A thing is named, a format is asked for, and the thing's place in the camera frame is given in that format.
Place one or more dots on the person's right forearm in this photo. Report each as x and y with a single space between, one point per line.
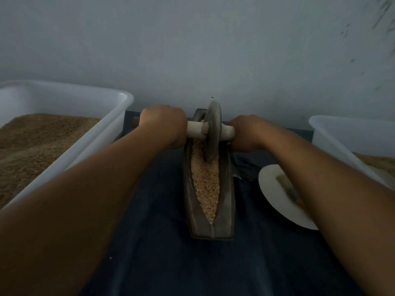
336 212

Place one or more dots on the person's left forearm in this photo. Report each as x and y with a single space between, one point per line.
68 225

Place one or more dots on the boat-shaped metal grinding trough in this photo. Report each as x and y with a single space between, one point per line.
221 226

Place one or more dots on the person's right hand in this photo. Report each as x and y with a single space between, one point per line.
247 133

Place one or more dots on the large brown grain heap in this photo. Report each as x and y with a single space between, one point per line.
34 151
376 162

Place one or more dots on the white plastic tub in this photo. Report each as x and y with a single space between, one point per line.
92 148
345 148

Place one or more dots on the person's left hand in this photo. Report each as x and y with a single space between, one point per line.
165 125

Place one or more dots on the dark blue table cloth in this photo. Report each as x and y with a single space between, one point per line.
160 262

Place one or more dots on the white round plate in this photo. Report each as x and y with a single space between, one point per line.
274 191

